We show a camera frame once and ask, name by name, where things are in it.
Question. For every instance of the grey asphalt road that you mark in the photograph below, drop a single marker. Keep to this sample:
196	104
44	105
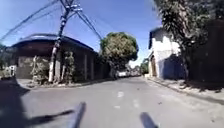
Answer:
110	100

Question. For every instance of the bushes by building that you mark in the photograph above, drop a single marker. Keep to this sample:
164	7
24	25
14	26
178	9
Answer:
41	70

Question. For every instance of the utility pole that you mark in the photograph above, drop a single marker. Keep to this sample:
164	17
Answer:
57	43

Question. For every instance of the large dark tree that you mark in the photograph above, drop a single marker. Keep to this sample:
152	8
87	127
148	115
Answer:
183	23

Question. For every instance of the raised pavement with kerb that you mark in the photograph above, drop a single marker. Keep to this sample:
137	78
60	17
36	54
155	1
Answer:
190	87

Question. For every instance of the round green tree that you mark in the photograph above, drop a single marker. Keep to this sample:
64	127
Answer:
118	48

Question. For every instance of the dark wall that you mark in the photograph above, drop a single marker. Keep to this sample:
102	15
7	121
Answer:
208	56

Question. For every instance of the white building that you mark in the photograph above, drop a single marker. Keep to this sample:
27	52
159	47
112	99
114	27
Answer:
163	55

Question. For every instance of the robot's own part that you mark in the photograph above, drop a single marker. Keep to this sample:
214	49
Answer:
147	121
78	116

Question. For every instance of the white vehicle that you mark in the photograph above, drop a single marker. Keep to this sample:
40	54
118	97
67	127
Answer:
122	74

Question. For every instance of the dark building with curved roof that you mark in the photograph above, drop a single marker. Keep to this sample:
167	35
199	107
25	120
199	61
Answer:
78	56

